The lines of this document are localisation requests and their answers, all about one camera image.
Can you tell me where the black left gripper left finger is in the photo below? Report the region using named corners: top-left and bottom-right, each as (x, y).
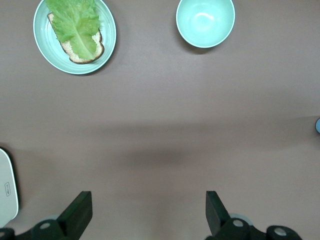
top-left (0, 191), bottom-right (93, 240)

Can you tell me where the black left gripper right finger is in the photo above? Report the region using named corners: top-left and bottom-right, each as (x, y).
top-left (204, 191), bottom-right (303, 240)

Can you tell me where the cream toaster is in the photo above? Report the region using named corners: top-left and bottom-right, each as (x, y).
top-left (0, 147), bottom-right (20, 227)

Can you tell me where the brown table cloth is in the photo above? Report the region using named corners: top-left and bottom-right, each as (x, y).
top-left (0, 0), bottom-right (320, 240)

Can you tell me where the toasted bread slice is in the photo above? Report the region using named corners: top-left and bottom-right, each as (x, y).
top-left (46, 12), bottom-right (105, 64)

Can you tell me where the pale green plate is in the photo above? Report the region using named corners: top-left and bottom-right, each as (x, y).
top-left (33, 0), bottom-right (118, 75)

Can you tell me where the green lettuce leaf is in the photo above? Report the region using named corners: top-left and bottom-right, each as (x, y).
top-left (44, 0), bottom-right (101, 61)

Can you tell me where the pale green bowl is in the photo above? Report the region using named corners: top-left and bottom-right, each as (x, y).
top-left (175, 0), bottom-right (236, 48)

